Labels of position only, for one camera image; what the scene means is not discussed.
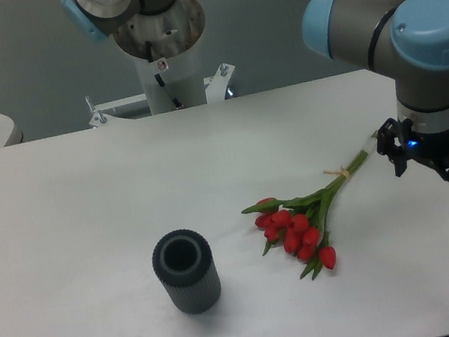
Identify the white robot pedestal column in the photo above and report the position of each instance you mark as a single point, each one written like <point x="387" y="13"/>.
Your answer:
<point x="165" y="47"/>

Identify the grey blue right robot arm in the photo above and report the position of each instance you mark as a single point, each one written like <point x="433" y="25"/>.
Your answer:
<point x="406" y="41"/>

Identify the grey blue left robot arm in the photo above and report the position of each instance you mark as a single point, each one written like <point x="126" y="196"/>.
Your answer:
<point x="190" y="155"/>

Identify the red tulip bouquet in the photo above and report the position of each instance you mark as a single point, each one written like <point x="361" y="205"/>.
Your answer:
<point x="299" y="225"/>

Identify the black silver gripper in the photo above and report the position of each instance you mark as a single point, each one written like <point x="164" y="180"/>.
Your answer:
<point x="419" y="135"/>

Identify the dark grey ribbed vase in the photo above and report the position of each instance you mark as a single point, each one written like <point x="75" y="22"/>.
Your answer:
<point x="183" y="262"/>

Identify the white pedestal base bracket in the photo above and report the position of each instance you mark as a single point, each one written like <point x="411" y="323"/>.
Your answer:
<point x="193" y="92"/>

